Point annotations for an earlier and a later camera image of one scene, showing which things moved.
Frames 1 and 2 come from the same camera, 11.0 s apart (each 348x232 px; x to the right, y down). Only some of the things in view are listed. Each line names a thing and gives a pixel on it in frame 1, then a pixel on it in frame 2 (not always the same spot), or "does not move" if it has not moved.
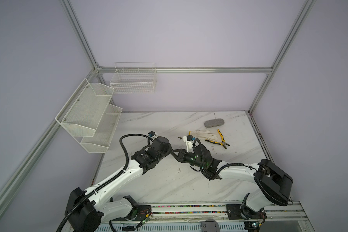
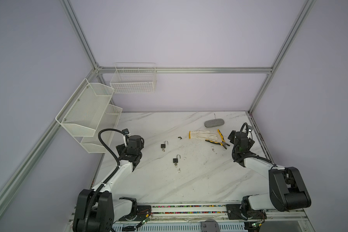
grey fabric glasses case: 212,123 does not move
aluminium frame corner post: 305,10 does not move
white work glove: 204,134 does not move
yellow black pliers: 224,143 does not move
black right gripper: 181,154 -> 232,136
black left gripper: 169,150 -> 121,149
